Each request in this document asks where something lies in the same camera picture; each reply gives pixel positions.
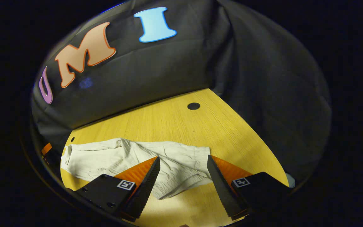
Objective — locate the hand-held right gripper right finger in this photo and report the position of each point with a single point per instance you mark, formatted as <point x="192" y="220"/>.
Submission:
<point x="222" y="192"/>

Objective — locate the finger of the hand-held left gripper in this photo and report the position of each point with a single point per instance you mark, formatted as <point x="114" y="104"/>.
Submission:
<point x="46" y="148"/>

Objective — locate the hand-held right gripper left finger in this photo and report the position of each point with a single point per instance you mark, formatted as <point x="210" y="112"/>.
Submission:
<point x="143" y="189"/>

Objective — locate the cream white jeans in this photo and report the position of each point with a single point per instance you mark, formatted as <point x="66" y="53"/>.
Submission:
<point x="181" y="170"/>

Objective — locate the black backdrop cloth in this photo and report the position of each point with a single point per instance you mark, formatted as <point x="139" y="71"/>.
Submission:
<point x="169" y="69"/>

